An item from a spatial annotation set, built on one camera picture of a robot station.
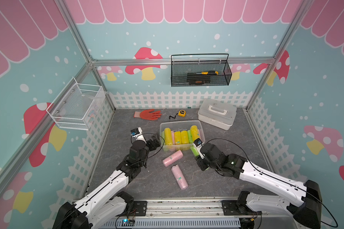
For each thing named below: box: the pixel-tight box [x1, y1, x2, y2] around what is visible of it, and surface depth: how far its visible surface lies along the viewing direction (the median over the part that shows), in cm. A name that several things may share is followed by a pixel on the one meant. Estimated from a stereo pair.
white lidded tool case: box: [197, 98, 237, 131], surface depth 106 cm
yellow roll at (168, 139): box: [163, 127, 173, 146], surface depth 97 cm
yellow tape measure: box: [177, 109, 187, 118], surface depth 118 cm
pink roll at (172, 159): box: [162, 149, 184, 167], surface depth 91 cm
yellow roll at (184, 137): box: [180, 130, 190, 145], surface depth 100 cm
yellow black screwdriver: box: [187, 71, 219, 76], surface depth 93 cm
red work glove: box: [133, 109, 162, 121], surface depth 119 cm
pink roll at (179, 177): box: [171, 164, 189, 191], surface depth 84 cm
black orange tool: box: [188, 80, 205, 85], surface depth 89 cm
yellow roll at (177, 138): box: [174, 131, 183, 146], surface depth 99 cm
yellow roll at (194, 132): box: [190, 124, 200, 143], surface depth 99 cm
